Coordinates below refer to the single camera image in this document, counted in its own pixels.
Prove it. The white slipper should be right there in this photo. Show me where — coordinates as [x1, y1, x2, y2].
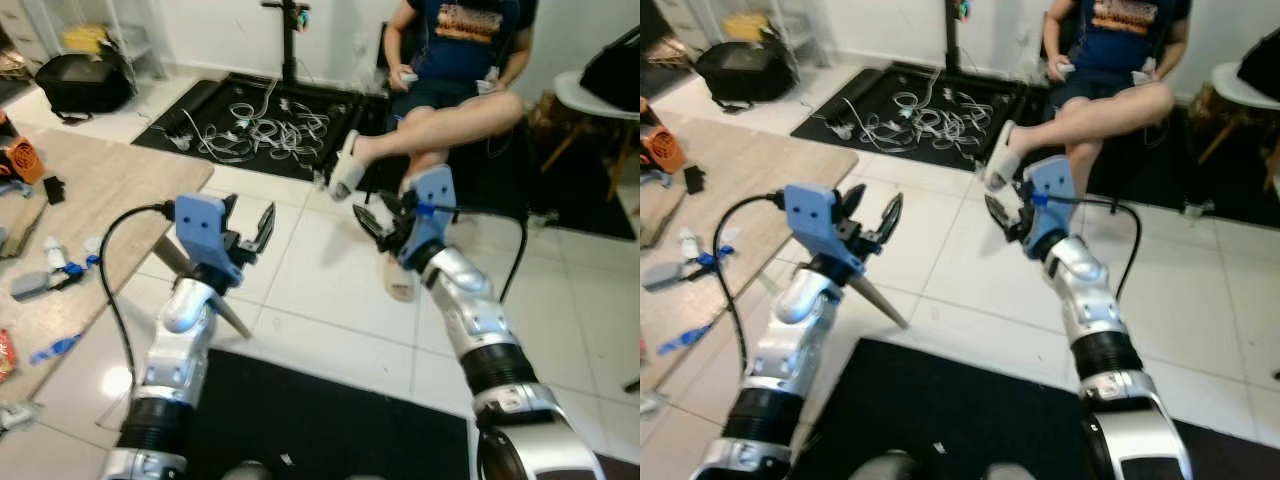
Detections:
[982, 120, 1023, 192]
[327, 130, 370, 202]

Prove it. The wooden table leg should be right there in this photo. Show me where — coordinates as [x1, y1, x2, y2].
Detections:
[154, 238, 253, 340]
[846, 270, 910, 330]

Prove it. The seated person in blue shirt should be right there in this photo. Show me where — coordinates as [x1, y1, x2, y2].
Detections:
[984, 0, 1193, 196]
[322, 0, 541, 201]

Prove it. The black mat under person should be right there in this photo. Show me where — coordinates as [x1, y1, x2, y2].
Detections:
[1020, 88, 1280, 229]
[358, 92, 638, 242]

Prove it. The blue and white wrapper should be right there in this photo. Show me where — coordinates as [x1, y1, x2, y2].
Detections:
[696, 228, 739, 273]
[58, 238, 103, 283]

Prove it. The black tripod stand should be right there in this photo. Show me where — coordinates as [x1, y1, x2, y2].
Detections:
[943, 0, 979, 77]
[260, 0, 313, 87]

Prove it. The black bag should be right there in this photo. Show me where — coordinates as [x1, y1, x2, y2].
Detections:
[694, 38, 798, 104]
[34, 50, 138, 123]

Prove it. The orange device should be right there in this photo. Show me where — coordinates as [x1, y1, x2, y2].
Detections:
[0, 112, 47, 187]
[640, 100, 688, 177]

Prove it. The blue tape strip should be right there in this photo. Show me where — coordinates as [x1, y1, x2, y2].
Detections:
[657, 322, 714, 355]
[29, 334, 84, 365]

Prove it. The grey flat item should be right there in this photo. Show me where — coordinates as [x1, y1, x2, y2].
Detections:
[644, 261, 688, 294]
[9, 269, 58, 302]

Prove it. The yellow bundle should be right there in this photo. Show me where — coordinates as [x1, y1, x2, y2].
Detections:
[721, 11, 771, 44]
[61, 24, 110, 55]

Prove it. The black pack on chair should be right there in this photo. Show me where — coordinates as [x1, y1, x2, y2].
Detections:
[1236, 27, 1280, 103]
[579, 24, 641, 113]

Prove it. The pale blue left wrist camera mount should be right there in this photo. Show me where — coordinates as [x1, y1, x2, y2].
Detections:
[174, 193, 243, 267]
[783, 183, 853, 274]

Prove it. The pale blue wrist camera mount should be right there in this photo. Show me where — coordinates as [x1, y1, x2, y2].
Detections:
[783, 183, 853, 274]
[399, 165, 459, 269]
[1024, 155, 1079, 253]
[174, 193, 243, 267]

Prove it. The pale blue right wrist camera mount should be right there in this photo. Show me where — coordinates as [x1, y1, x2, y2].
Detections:
[399, 165, 459, 269]
[1024, 155, 1079, 253]

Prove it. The white cable bundle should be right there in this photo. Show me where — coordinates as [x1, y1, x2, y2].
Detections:
[178, 82, 333, 167]
[832, 78, 997, 153]

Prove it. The black mat under cables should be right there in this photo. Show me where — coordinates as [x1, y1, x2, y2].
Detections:
[132, 72, 367, 184]
[790, 62, 1033, 172]

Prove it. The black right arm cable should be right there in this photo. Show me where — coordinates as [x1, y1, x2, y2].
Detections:
[1058, 193, 1142, 301]
[436, 203, 529, 304]

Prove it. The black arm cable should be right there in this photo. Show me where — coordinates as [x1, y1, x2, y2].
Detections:
[711, 191, 788, 376]
[436, 203, 529, 304]
[98, 200, 179, 376]
[1058, 193, 1142, 301]

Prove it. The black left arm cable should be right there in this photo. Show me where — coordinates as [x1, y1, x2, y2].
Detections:
[98, 200, 179, 376]
[711, 191, 788, 376]

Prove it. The white wire shelf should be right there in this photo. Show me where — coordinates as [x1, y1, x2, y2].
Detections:
[678, 0, 833, 69]
[18, 0, 168, 81]

